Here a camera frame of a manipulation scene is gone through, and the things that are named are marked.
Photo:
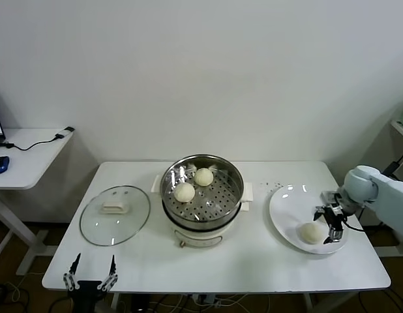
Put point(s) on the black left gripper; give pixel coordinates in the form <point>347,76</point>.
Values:
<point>85,293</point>

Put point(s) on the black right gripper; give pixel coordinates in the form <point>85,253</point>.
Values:
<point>340,208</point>

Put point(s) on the white steamed baozi bun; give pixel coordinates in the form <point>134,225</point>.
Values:
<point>184,192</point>
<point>204,177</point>
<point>309,233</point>

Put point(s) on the round glass pot lid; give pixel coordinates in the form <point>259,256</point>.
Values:
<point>133,212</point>

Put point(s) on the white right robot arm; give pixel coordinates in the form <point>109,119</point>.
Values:
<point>390,192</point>

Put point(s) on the perforated steel steamer basket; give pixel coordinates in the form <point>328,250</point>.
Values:
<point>227,195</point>

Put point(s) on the white round plate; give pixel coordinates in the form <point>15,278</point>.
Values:
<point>286,208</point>

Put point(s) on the white table leg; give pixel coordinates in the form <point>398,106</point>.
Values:
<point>115,303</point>
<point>308,303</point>

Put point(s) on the white electric cooker base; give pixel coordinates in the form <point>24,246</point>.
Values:
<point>201,239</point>

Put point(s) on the white power strip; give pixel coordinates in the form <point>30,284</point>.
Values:
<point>204,298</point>

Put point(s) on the white side table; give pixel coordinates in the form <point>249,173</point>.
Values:
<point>32,163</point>

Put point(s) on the blue computer mouse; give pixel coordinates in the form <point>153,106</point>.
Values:
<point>1,164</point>

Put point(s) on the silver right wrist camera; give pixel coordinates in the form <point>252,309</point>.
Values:
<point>328,197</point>

